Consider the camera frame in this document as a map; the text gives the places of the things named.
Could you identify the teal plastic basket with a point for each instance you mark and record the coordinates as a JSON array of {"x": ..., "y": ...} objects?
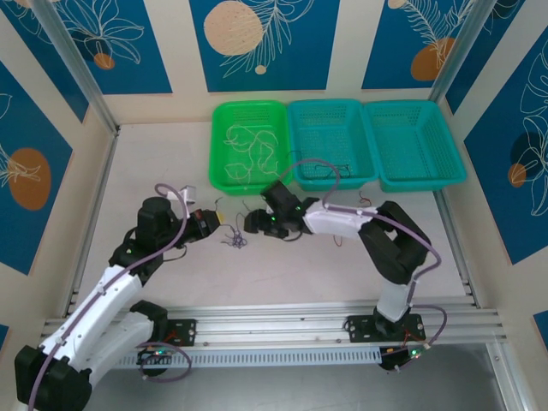
[
  {"x": 413, "y": 145},
  {"x": 331, "y": 137}
]

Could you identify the aluminium corner post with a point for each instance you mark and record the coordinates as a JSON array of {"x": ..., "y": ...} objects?
[
  {"x": 81, "y": 73},
  {"x": 460, "y": 51}
]

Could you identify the aluminium side rail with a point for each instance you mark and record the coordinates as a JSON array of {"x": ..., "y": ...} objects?
[
  {"x": 92, "y": 222},
  {"x": 460, "y": 265}
]

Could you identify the green plastic basket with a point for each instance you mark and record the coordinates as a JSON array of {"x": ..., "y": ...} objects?
[{"x": 250, "y": 150}]

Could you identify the small circuit board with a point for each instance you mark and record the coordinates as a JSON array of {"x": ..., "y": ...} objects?
[
  {"x": 156, "y": 355},
  {"x": 402, "y": 357}
]

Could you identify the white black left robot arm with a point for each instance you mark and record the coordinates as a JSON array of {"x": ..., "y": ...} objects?
[{"x": 98, "y": 299}]

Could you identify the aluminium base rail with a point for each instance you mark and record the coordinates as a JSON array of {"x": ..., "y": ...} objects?
[{"x": 265, "y": 317}]

